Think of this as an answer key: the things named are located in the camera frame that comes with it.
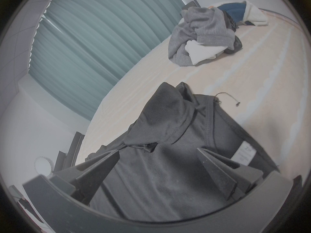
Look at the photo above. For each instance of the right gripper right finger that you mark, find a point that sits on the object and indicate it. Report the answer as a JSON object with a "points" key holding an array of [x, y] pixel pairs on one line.
{"points": [[233, 176]]}

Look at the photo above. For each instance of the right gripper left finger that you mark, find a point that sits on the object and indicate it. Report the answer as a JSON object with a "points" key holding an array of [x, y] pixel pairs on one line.
{"points": [[92, 178]]}

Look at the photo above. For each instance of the black T-shirt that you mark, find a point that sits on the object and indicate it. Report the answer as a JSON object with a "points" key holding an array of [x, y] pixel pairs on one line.
{"points": [[165, 130]]}

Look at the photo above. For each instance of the bed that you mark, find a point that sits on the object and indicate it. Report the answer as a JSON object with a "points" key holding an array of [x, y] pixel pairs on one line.
{"points": [[255, 69]]}

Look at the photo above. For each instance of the pile of clothes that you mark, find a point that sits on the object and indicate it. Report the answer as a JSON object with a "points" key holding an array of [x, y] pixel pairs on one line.
{"points": [[206, 30]]}

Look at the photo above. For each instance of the blue-green curtain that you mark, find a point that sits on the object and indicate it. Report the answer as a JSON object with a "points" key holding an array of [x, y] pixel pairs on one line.
{"points": [[97, 45]]}

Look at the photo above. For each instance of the grey bedside table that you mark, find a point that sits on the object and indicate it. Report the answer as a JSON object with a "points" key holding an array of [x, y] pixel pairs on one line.
{"points": [[188, 6]]}

